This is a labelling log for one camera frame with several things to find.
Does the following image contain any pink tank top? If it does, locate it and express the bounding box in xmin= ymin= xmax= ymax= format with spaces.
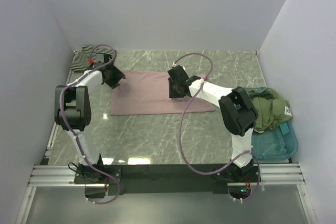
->
xmin=110 ymin=69 xmax=217 ymax=116

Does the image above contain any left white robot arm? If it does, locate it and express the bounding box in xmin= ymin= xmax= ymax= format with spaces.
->
xmin=54 ymin=53 xmax=125 ymax=183

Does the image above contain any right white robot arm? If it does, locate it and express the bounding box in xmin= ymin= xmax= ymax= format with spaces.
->
xmin=168 ymin=66 xmax=258 ymax=182

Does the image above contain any striped folded tank top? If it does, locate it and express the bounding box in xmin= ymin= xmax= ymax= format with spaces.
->
xmin=70 ymin=45 xmax=117 ymax=72

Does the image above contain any green tank top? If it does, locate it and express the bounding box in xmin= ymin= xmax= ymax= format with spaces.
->
xmin=245 ymin=87 xmax=292 ymax=134

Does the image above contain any black base beam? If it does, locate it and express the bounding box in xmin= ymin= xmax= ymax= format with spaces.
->
xmin=74 ymin=163 xmax=260 ymax=198

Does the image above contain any teal plastic bin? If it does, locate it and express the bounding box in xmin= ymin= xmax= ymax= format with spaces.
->
xmin=241 ymin=87 xmax=299 ymax=162

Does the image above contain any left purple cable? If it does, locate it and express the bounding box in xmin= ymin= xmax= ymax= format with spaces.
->
xmin=59 ymin=44 xmax=123 ymax=205

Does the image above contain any purple cable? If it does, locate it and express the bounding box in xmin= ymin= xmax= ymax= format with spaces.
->
xmin=172 ymin=52 xmax=263 ymax=205
xmin=59 ymin=44 xmax=123 ymax=205

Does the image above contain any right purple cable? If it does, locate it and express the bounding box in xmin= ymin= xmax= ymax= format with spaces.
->
xmin=172 ymin=52 xmax=263 ymax=205

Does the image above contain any aluminium rail frame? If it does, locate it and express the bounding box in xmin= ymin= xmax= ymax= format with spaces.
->
xmin=22 ymin=50 xmax=304 ymax=212

